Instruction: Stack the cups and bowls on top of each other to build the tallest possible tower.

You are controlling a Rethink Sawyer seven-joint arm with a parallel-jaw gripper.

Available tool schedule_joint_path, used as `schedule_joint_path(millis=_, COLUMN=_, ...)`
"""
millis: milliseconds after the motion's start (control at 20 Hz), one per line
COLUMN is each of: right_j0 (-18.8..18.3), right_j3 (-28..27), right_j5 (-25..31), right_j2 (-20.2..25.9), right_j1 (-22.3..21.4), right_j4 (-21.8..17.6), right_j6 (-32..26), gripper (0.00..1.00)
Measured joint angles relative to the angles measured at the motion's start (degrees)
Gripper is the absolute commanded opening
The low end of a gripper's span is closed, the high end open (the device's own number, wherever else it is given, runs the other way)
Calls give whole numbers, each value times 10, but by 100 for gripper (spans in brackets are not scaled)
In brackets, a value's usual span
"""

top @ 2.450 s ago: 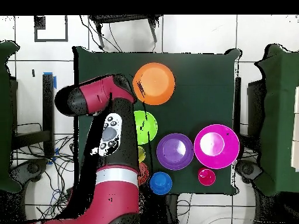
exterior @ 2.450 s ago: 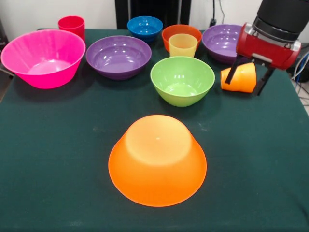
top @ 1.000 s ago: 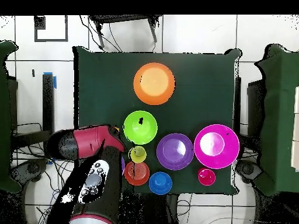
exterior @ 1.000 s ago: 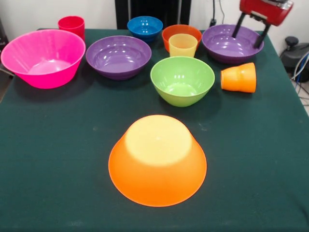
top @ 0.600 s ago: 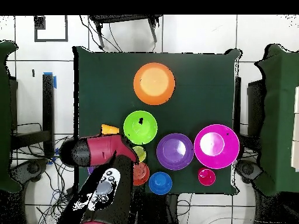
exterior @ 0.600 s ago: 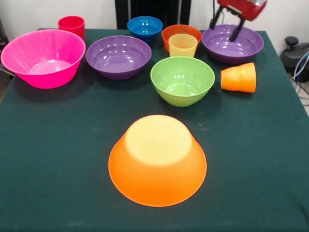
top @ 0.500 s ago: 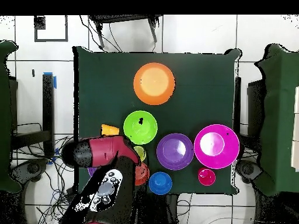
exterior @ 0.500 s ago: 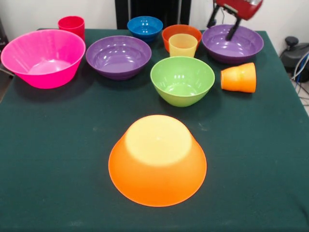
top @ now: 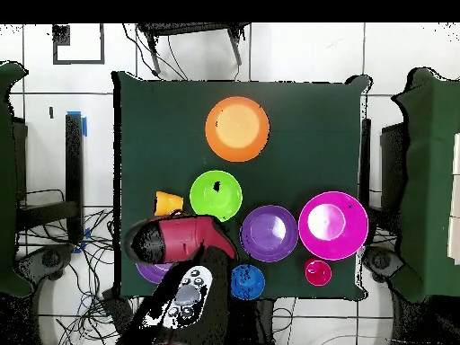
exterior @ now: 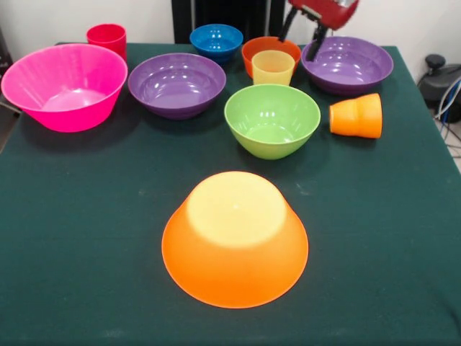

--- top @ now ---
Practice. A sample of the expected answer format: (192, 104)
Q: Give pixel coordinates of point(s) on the large orange bowl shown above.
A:
(237, 129)

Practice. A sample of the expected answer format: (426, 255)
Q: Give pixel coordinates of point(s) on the purple bowl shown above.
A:
(269, 233)
(152, 273)

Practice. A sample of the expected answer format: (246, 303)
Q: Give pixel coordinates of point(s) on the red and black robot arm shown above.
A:
(187, 237)

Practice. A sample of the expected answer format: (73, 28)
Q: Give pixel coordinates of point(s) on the green bowl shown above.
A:
(215, 201)

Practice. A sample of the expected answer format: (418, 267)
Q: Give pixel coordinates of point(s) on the orange cup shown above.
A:
(169, 204)

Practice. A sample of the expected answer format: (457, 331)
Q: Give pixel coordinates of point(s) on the dark green table cloth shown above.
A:
(305, 143)

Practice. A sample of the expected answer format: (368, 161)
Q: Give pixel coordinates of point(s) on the blue bowl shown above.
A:
(251, 282)

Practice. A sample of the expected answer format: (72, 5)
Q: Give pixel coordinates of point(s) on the red cup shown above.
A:
(318, 272)

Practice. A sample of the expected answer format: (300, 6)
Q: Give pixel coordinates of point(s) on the large pink bowl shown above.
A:
(345, 244)

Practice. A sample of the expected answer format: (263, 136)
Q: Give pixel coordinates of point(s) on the blue tape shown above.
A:
(84, 127)

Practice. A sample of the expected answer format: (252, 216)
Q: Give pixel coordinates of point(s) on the black power strip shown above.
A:
(116, 309)

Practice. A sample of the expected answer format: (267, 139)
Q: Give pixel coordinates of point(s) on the black stand foot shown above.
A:
(50, 258)
(381, 260)

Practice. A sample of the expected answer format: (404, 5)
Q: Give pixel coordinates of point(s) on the black chair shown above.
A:
(190, 28)

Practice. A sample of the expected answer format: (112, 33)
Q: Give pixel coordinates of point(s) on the green cloth side table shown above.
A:
(7, 179)
(427, 179)

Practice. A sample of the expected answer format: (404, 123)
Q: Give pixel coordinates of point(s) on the white boxes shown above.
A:
(455, 197)

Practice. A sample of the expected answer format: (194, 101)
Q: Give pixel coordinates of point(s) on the black table frame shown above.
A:
(73, 161)
(393, 161)

